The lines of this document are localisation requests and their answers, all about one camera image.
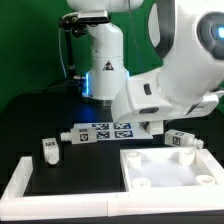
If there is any white sheet with markers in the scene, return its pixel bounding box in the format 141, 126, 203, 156
74, 122, 152, 140

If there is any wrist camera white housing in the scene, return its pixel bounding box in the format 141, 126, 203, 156
126, 73, 174, 116

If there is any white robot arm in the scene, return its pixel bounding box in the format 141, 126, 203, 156
67, 0, 224, 123

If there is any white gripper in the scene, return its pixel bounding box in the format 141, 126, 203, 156
111, 86, 224, 135

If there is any white U-shaped fence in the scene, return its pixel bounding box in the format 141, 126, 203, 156
0, 157, 224, 221

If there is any black camera stand pole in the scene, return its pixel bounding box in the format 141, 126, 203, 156
64, 30, 76, 77

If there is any black cable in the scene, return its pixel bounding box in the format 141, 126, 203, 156
6, 78, 84, 104

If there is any white square tabletop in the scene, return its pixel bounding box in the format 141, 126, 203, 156
120, 147, 224, 192

